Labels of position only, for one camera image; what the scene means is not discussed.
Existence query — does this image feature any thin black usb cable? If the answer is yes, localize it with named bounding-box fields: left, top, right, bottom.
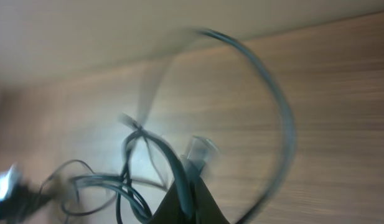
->
left=39, top=130, right=171, bottom=224

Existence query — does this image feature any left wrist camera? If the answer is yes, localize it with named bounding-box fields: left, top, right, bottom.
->
left=0, top=164, right=22, bottom=202

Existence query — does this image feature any thick black usb cable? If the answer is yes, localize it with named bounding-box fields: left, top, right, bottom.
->
left=115, top=27, right=297, bottom=224

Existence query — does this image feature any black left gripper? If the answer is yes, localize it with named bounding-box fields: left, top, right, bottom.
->
left=0, top=184, right=52, bottom=224

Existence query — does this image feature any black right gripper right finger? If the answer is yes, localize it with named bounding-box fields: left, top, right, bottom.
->
left=193, top=177, right=229, bottom=224

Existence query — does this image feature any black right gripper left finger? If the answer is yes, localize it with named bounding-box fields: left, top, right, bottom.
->
left=148, top=184, right=187, bottom=224

